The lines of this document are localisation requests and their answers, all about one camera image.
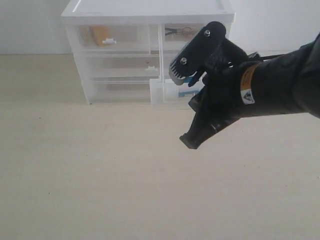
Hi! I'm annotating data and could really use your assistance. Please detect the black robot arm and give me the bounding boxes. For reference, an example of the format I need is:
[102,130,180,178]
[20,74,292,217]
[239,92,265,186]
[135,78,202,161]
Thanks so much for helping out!
[180,38,320,149]

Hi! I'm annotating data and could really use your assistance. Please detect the white capped teal bottle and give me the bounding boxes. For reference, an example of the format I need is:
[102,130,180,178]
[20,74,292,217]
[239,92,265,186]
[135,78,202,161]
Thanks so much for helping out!
[164,76,204,100]

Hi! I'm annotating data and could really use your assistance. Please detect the white plastic drawer cabinet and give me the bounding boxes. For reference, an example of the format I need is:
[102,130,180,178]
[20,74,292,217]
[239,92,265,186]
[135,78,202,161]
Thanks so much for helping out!
[61,0,235,109]

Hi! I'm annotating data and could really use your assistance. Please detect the brown rubber bands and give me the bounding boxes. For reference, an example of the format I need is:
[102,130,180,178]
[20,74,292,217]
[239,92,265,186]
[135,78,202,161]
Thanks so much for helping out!
[180,26,198,38]

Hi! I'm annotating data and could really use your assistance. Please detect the yellow cheese wedge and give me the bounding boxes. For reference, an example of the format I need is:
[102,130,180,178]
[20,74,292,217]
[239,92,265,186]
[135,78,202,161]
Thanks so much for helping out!
[89,25,110,47]

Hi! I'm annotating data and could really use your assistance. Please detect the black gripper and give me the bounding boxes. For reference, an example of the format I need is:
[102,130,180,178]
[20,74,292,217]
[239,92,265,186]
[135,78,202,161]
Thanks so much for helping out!
[179,40,260,150]

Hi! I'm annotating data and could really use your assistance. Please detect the middle wide clear drawer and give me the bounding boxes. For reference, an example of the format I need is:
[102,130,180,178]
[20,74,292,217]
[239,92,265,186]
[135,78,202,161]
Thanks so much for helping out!
[79,55,160,78]

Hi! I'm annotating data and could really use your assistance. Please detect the wide clear drawer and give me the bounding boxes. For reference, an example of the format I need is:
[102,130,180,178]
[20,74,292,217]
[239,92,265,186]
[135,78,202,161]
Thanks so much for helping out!
[89,77,151,103]
[79,55,160,78]

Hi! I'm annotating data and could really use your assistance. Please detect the bottom wide clear drawer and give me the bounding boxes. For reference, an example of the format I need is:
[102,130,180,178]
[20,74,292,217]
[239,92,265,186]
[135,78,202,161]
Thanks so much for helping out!
[89,77,151,103]

